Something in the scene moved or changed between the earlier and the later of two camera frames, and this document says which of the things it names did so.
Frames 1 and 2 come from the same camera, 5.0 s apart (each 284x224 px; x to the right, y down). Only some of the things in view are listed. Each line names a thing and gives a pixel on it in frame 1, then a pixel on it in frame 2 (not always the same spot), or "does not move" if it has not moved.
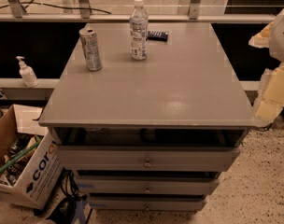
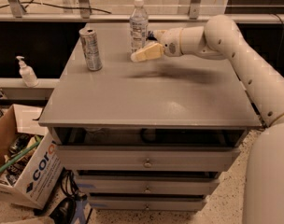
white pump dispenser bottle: [29, 77] does not move
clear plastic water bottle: [138, 23] does not move
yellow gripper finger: [262, 39] -> [159, 35]
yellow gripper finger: [276, 92] -> [148, 52]
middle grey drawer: [148, 185] does not move
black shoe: [64, 212] does not move
